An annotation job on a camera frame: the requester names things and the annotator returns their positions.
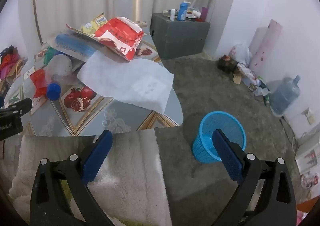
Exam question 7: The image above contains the fruit print tablecloth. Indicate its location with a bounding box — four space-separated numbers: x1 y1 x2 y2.
0 32 184 138

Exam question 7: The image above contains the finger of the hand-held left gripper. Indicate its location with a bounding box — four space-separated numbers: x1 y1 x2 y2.
0 98 33 118

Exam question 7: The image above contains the dark box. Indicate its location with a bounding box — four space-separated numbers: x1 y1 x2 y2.
217 54 238 74

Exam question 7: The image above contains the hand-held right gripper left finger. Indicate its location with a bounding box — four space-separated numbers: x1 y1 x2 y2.
29 130 113 226

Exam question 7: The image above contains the red plastic wrapper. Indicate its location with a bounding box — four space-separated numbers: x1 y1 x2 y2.
30 69 48 98

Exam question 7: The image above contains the grey cabinet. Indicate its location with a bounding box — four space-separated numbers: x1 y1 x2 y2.
150 13 211 61

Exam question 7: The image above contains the wall outlet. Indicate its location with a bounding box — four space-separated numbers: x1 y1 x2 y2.
301 108 315 124

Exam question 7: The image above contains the green wrapper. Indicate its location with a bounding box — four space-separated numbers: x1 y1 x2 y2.
43 46 57 65

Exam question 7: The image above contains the blue bottle cap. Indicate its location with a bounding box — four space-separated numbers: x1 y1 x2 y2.
47 83 62 101

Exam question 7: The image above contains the yellow snack packet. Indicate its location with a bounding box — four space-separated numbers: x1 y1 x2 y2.
80 13 108 34

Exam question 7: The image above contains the crumpled printed cloth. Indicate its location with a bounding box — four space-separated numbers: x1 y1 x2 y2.
236 63 272 96

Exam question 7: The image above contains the blue white packet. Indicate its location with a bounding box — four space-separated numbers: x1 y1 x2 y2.
54 24 105 61

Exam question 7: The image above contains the white paper tissue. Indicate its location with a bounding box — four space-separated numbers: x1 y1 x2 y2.
77 50 175 115

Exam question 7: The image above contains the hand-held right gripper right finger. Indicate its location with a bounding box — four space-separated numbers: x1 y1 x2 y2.
212 128 297 226

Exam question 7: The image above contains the clear plastic cup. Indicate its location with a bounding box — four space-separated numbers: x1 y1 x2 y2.
46 54 73 84

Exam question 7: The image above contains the white plastic bag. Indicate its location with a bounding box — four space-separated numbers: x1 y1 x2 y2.
229 43 253 65

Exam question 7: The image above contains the blue plastic basket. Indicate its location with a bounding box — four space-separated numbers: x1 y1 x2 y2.
192 111 247 164

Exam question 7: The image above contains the white fluffy towel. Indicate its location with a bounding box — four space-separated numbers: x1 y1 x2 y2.
9 128 173 226

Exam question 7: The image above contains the red snack bag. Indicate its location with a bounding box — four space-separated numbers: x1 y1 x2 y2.
94 17 144 62

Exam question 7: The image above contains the blue lotion bottle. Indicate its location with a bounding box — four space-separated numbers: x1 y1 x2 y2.
177 1 192 21

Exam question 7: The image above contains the blue water jug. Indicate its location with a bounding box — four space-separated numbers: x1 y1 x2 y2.
269 74 301 114

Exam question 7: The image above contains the pink rolled mat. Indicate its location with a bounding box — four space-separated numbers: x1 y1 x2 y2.
250 19 283 76

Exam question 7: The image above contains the white printed box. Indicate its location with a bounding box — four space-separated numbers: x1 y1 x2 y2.
295 141 320 174

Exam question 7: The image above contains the colourful pile of bags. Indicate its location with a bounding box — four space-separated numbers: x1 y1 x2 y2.
0 45 28 81

